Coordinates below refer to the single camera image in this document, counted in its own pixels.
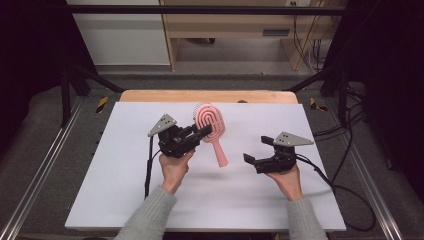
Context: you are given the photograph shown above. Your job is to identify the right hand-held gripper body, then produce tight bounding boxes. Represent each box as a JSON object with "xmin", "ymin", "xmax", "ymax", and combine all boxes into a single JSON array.
[{"xmin": 254, "ymin": 131, "xmax": 315, "ymax": 175}]

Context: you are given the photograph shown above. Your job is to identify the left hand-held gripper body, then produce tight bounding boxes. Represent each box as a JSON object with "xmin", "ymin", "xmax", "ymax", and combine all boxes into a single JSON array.
[{"xmin": 147, "ymin": 113, "xmax": 202, "ymax": 159}]

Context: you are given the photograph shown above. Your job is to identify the pink hairbrush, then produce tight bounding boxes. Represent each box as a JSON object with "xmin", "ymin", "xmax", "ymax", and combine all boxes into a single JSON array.
[{"xmin": 193, "ymin": 102, "xmax": 230, "ymax": 169}]

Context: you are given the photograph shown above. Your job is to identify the person's right hand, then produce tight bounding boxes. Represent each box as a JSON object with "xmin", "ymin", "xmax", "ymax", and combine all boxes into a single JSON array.
[{"xmin": 265, "ymin": 164, "xmax": 305, "ymax": 202}]

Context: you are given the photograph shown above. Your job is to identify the person's left hand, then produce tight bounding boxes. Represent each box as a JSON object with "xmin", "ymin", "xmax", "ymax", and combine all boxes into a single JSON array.
[{"xmin": 158, "ymin": 149, "xmax": 196, "ymax": 196}]

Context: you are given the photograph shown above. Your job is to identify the wooden table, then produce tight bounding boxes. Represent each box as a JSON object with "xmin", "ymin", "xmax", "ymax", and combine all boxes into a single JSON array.
[{"xmin": 118, "ymin": 89, "xmax": 299, "ymax": 105}]

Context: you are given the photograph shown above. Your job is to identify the yellow black tape strip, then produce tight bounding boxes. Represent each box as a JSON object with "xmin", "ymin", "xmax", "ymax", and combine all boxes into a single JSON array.
[
  {"xmin": 308, "ymin": 96, "xmax": 329, "ymax": 113},
  {"xmin": 95, "ymin": 96, "xmax": 110, "ymax": 115}
]

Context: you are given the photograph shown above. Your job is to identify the white table board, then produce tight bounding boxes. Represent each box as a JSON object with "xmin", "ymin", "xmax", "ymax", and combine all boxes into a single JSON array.
[{"xmin": 64, "ymin": 101, "xmax": 347, "ymax": 232}]

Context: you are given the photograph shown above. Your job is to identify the black metal stand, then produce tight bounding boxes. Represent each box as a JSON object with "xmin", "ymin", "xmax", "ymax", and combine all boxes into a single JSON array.
[
  {"xmin": 59, "ymin": 62, "xmax": 126, "ymax": 128},
  {"xmin": 285, "ymin": 63, "xmax": 352, "ymax": 128}
]

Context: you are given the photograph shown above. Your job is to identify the wooden desk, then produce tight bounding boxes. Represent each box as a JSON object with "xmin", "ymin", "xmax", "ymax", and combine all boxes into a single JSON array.
[{"xmin": 159, "ymin": 0, "xmax": 348, "ymax": 72}]

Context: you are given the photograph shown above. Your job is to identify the white cabinet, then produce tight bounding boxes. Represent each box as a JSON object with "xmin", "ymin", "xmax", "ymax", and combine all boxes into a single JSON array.
[{"xmin": 65, "ymin": 0, "xmax": 171, "ymax": 67}]

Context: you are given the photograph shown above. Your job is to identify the black horizontal bar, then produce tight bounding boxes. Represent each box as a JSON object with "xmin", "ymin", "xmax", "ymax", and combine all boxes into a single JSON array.
[{"xmin": 65, "ymin": 4, "xmax": 348, "ymax": 16}]

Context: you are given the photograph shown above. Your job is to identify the dark curtain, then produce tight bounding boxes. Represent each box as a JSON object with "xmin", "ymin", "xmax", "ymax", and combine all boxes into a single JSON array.
[
  {"xmin": 0, "ymin": 0, "xmax": 98, "ymax": 154},
  {"xmin": 323, "ymin": 0, "xmax": 424, "ymax": 196}
]

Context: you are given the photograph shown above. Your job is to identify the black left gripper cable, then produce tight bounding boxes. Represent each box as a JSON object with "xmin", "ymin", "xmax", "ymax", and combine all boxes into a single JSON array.
[{"xmin": 143, "ymin": 134, "xmax": 162, "ymax": 200}]

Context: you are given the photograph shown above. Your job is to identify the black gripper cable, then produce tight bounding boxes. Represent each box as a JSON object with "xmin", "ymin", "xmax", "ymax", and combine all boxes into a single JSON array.
[
  {"xmin": 143, "ymin": 134, "xmax": 162, "ymax": 200},
  {"xmin": 294, "ymin": 152, "xmax": 378, "ymax": 233}
]

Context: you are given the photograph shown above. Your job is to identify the black floor cable bundle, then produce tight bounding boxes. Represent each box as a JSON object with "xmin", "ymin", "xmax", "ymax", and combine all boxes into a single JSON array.
[{"xmin": 312, "ymin": 82, "xmax": 368, "ymax": 188}]

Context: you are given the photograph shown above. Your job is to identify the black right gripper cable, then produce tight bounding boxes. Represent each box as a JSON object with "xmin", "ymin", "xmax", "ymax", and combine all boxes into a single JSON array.
[{"xmin": 294, "ymin": 152, "xmax": 378, "ymax": 233}]

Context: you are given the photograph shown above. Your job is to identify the metal floor rail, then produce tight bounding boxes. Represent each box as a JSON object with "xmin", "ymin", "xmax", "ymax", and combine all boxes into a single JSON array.
[
  {"xmin": 327, "ymin": 108, "xmax": 405, "ymax": 240},
  {"xmin": 0, "ymin": 99, "xmax": 85, "ymax": 240}
]

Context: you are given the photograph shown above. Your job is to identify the hanging cables under desk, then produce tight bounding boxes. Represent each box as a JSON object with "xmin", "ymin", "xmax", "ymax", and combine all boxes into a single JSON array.
[{"xmin": 290, "ymin": 0, "xmax": 335, "ymax": 73}]

